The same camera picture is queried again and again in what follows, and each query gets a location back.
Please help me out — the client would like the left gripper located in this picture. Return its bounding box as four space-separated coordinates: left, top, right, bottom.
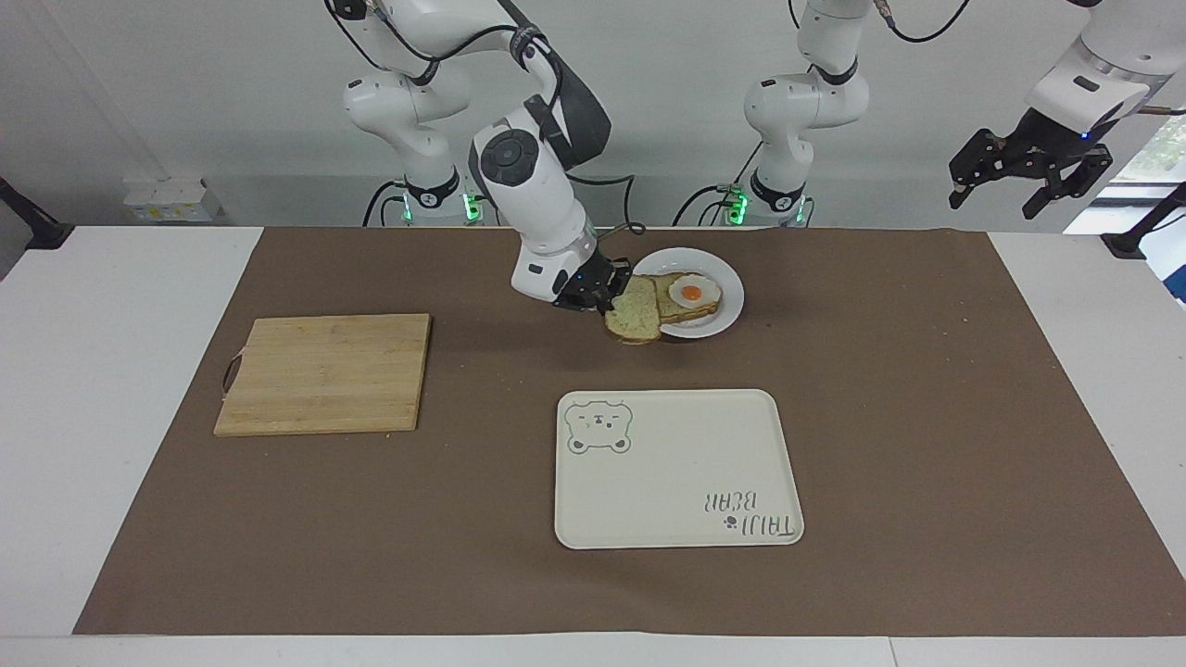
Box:
949 109 1114 220

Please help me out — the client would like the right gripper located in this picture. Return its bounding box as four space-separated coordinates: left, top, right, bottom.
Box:
554 252 635 316

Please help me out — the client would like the brown bread slice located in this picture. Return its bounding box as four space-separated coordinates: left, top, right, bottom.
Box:
605 275 664 346

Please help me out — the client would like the white round plate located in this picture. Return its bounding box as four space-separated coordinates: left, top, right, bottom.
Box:
632 247 745 340

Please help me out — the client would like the toast with fried egg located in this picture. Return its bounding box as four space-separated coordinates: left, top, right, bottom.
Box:
652 273 724 325

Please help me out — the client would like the fried egg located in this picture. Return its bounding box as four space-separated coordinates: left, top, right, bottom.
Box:
668 273 723 312

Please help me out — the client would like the black stand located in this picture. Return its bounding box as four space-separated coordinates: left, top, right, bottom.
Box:
1101 181 1186 260
0 176 75 251

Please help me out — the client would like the cream tray with bear print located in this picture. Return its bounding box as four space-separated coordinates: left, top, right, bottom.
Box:
554 389 805 550

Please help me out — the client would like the wooden cutting board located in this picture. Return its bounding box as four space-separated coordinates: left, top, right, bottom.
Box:
214 313 433 437

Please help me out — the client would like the black cable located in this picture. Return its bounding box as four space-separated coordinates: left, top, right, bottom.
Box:
869 0 971 44
565 172 648 244
324 0 568 90
361 179 410 228
673 139 770 228

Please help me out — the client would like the white wall socket box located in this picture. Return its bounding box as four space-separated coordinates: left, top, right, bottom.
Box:
123 177 224 224

